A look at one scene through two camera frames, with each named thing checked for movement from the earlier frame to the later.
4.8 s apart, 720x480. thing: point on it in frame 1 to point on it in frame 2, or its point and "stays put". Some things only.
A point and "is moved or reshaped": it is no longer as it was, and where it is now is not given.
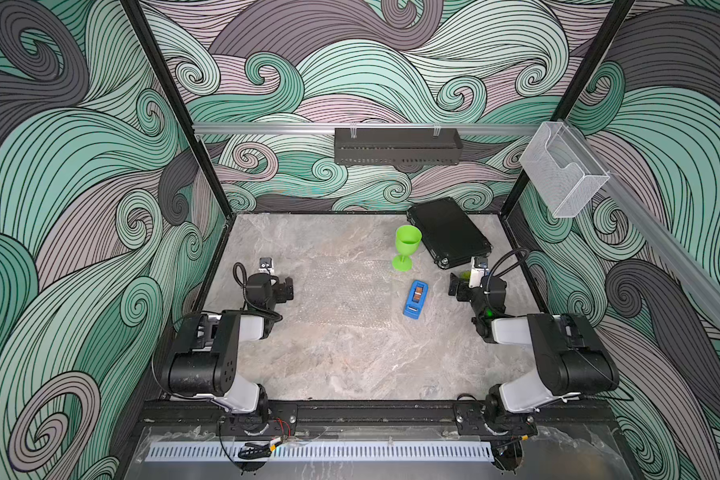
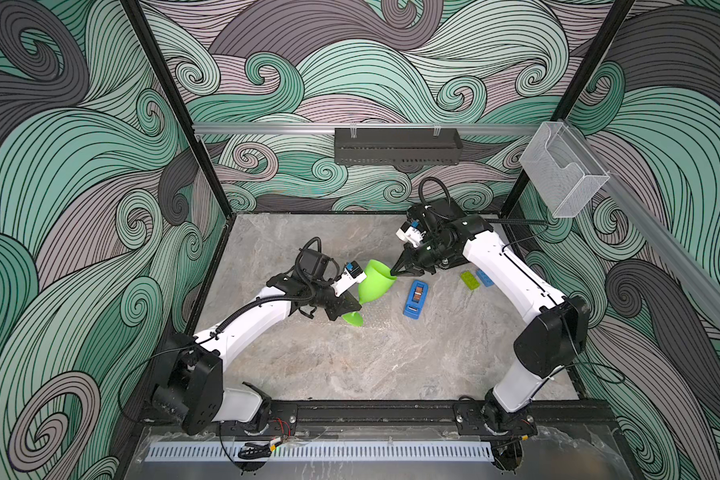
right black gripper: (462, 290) to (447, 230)
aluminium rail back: (504, 127) stays put
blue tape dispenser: (416, 299) stays put
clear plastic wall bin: (563, 171) stays put
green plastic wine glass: (408, 239) is moved or reshaped
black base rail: (207, 413) stays put
